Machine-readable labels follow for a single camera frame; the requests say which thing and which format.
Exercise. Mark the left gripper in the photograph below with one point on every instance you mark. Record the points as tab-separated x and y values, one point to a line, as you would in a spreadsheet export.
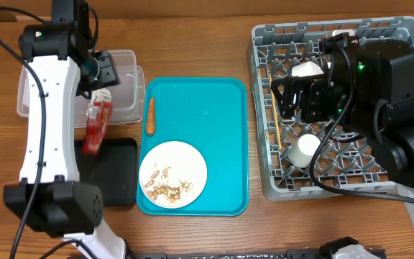
110	77

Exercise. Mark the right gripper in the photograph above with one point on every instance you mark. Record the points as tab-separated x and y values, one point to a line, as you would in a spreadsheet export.
311	108

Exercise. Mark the white paper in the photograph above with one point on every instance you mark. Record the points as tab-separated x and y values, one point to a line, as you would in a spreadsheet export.
100	95

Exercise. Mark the pale green bowl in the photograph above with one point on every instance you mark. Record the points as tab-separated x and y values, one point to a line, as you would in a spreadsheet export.
308	68

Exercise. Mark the red snack wrapper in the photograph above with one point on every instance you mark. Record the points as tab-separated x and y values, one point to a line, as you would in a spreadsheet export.
99	117

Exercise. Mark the wooden chopstick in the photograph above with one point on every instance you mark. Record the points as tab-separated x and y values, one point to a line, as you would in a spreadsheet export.
274	108

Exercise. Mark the white paper cup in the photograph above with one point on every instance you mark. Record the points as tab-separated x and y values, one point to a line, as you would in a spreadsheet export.
303	150

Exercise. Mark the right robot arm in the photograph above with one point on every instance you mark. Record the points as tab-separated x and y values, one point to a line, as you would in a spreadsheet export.
367	88

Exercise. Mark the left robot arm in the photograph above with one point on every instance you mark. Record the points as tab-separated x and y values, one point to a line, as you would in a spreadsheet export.
62	63

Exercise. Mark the clear plastic bin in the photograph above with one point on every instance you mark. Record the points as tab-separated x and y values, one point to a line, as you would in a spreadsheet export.
127	98

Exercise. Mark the grey dish rack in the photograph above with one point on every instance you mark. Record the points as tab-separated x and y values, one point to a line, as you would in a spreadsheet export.
276	48

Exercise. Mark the teal serving tray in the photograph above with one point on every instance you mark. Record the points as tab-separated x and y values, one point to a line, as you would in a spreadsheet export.
211	115

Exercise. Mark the orange carrot piece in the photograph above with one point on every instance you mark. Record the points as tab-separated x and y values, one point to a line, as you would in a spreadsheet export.
151	121

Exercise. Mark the black tray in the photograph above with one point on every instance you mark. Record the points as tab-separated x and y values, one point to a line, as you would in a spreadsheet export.
113	169

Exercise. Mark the white plate with scraps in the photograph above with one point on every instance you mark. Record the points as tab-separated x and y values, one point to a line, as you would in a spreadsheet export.
173	175

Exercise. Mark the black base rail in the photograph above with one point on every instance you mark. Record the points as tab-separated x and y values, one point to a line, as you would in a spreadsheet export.
342	248

